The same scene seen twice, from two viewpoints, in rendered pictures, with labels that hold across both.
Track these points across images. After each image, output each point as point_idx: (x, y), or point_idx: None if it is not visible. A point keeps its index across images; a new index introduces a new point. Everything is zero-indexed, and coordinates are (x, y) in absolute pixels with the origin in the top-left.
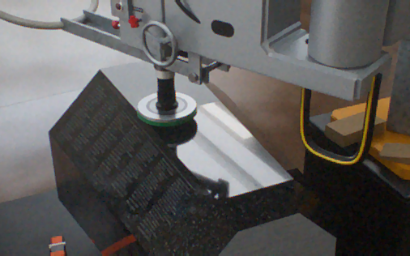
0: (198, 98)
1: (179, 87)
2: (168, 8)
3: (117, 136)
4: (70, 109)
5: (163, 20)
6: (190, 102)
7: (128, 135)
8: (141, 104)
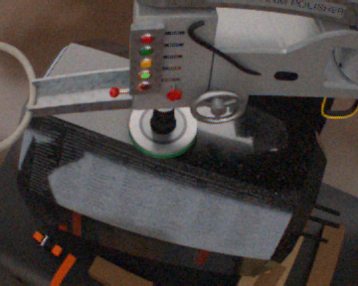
0: None
1: None
2: (217, 70)
3: (114, 175)
4: (24, 158)
5: (209, 79)
6: None
7: (131, 171)
8: (139, 139)
